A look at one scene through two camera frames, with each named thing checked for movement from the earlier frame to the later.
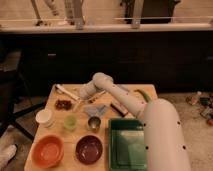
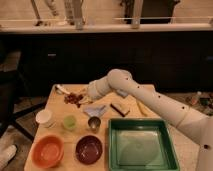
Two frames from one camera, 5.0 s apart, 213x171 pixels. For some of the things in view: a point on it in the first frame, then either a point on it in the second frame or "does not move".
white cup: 44,118 does not move
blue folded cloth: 94,111 does not move
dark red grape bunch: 62,104 → 73,99
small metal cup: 94,123 does not move
